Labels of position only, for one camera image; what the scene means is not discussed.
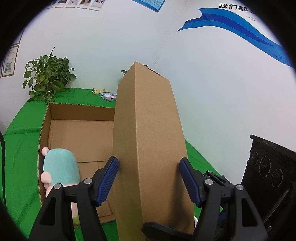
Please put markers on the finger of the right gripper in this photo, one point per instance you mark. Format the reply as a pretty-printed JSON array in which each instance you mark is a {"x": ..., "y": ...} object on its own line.
[{"x": 156, "y": 231}]

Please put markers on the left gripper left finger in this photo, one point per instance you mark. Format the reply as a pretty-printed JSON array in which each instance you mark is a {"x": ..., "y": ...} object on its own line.
[{"x": 54, "y": 220}]

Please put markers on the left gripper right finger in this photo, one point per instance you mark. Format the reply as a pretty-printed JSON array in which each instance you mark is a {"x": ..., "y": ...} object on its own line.
[{"x": 227, "y": 211}]

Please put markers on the brown cardboard box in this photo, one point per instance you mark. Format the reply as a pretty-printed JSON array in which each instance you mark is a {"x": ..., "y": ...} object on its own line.
[{"x": 148, "y": 142}]

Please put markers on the green table cloth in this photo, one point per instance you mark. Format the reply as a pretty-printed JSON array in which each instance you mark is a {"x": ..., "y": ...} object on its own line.
[{"x": 21, "y": 143}]

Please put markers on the pastel plush toy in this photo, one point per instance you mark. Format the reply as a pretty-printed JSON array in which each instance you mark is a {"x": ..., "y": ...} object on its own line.
[{"x": 60, "y": 166}]

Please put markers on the large open cardboard box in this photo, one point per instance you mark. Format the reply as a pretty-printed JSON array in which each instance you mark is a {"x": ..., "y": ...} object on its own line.
[{"x": 85, "y": 130}]

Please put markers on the small colourful packet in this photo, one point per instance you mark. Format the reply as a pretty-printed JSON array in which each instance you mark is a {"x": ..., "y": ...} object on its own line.
[{"x": 108, "y": 96}]

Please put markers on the green potted plant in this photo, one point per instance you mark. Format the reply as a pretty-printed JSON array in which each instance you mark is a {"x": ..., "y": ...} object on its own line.
[{"x": 47, "y": 75}]

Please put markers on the framed certificates on wall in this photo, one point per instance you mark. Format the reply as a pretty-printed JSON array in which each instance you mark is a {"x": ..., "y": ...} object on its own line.
[{"x": 9, "y": 62}]

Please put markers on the blue wall poster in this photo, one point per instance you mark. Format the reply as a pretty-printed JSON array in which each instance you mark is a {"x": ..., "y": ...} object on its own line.
[{"x": 154, "y": 5}]

